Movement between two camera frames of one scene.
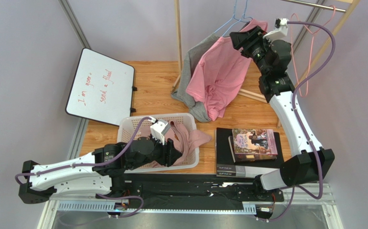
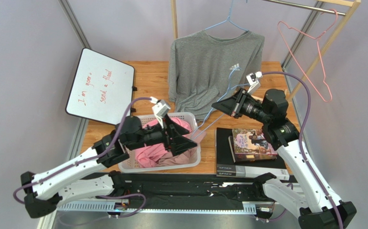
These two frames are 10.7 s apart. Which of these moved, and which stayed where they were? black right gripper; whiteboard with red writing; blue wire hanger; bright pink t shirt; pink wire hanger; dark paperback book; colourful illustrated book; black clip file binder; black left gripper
Moved: pink wire hanger; bright pink t shirt; black right gripper; black left gripper; blue wire hanger
Stayed: dark paperback book; colourful illustrated book; whiteboard with red writing; black clip file binder
